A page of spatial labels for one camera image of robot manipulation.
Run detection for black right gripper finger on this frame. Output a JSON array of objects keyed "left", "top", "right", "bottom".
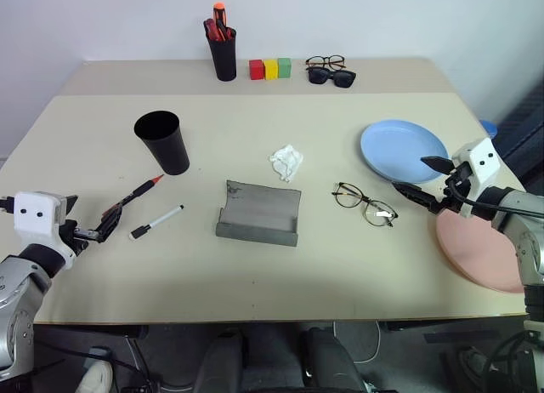
[
  {"left": 420, "top": 155, "right": 456, "bottom": 175},
  {"left": 392, "top": 181, "right": 445, "bottom": 216}
]

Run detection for thin dark-framed clear glasses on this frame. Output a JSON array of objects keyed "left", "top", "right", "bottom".
[{"left": 331, "top": 180, "right": 400, "bottom": 229}]

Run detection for pink plate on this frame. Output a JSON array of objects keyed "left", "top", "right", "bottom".
[{"left": 434, "top": 207, "right": 526, "bottom": 294}]

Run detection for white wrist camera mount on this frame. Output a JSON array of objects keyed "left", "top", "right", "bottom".
[
  {"left": 12, "top": 191, "right": 80, "bottom": 269},
  {"left": 451, "top": 137, "right": 501, "bottom": 219}
]

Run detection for black tool holder cup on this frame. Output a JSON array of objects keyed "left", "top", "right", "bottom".
[{"left": 207, "top": 26, "right": 239, "bottom": 83}]

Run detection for empty black plastic cup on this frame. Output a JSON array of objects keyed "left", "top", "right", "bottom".
[{"left": 133, "top": 110, "right": 191, "bottom": 176}]

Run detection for grey open glasses case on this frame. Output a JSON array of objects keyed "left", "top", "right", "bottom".
[{"left": 214, "top": 179, "right": 303, "bottom": 248}]

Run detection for blue round container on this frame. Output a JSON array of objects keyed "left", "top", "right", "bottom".
[{"left": 479, "top": 118, "right": 499, "bottom": 141}]

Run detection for red-handled pliers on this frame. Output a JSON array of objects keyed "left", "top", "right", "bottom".
[{"left": 202, "top": 18, "right": 221, "bottom": 42}]

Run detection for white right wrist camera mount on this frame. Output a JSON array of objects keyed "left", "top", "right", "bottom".
[{"left": 451, "top": 137, "right": 501, "bottom": 219}]

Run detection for dark rounded shape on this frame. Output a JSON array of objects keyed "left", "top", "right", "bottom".
[
  {"left": 300, "top": 326, "right": 367, "bottom": 393},
  {"left": 191, "top": 327, "right": 247, "bottom": 393}
]

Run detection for light blue plate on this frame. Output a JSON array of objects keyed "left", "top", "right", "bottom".
[{"left": 360, "top": 118, "right": 451, "bottom": 186}]

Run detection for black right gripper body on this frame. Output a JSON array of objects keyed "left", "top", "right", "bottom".
[{"left": 439, "top": 162, "right": 475, "bottom": 216}]

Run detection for white marker with black cap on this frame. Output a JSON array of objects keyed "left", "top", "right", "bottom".
[{"left": 128, "top": 203, "right": 185, "bottom": 242}]

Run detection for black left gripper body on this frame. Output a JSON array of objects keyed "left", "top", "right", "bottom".
[{"left": 59, "top": 219, "right": 93, "bottom": 258}]

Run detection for crumpled white tissue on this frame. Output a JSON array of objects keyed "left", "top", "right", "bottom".
[{"left": 268, "top": 144, "right": 305, "bottom": 183}]

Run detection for white shoe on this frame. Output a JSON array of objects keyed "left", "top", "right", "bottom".
[{"left": 75, "top": 360, "right": 115, "bottom": 393}]

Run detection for black sunglasses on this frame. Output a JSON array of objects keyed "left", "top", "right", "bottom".
[{"left": 306, "top": 66, "right": 358, "bottom": 89}]

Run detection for brown-framed clear glasses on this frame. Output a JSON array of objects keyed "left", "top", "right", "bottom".
[{"left": 304, "top": 54, "right": 347, "bottom": 71}]

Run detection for orange and black screwdriver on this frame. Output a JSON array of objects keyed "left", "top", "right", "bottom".
[{"left": 212, "top": 1, "right": 229, "bottom": 42}]

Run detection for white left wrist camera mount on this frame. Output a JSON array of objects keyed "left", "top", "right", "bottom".
[{"left": 12, "top": 191, "right": 80, "bottom": 269}]

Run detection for black pen with red tip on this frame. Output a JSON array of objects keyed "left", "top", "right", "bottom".
[{"left": 101, "top": 174, "right": 165, "bottom": 218}]

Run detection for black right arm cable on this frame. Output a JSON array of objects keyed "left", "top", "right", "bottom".
[{"left": 449, "top": 183, "right": 544, "bottom": 219}]

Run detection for black ribbed chair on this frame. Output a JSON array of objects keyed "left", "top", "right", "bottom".
[{"left": 491, "top": 75, "right": 544, "bottom": 191}]

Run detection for white floor cable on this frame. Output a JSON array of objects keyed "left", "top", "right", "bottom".
[{"left": 332, "top": 320, "right": 383, "bottom": 365}]

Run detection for black table frame bar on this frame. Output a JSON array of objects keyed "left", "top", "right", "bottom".
[
  {"left": 377, "top": 316, "right": 529, "bottom": 333},
  {"left": 32, "top": 323, "right": 150, "bottom": 340}
]

